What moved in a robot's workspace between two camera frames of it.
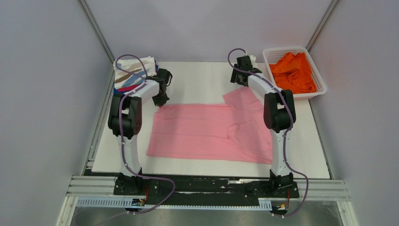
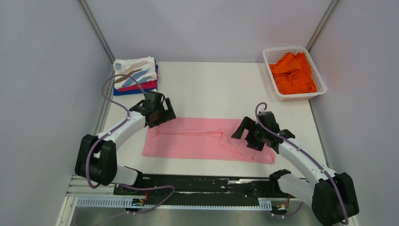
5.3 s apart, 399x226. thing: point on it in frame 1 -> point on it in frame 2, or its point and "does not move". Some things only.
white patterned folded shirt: [131, 72] does not move
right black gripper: [236, 77] -> [248, 125]
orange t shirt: [293, 75] does not move
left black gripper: [160, 103] -> [170, 111]
